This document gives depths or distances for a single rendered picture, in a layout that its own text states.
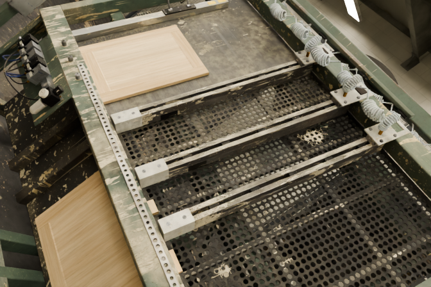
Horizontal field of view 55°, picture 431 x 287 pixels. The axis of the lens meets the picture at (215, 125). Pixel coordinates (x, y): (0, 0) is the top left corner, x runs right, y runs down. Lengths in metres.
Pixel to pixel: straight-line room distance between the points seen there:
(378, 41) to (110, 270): 6.77
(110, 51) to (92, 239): 0.97
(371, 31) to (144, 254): 7.06
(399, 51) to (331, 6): 1.80
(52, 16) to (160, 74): 0.74
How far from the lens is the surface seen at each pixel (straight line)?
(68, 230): 2.12
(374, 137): 1.96
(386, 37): 7.99
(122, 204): 1.65
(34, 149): 2.40
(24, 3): 2.47
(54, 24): 2.49
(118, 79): 2.14
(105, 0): 2.64
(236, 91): 2.06
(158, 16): 2.50
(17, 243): 2.24
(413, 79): 7.41
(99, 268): 1.96
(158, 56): 2.26
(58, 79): 2.17
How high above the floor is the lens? 1.47
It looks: 6 degrees down
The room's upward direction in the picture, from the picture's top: 53 degrees clockwise
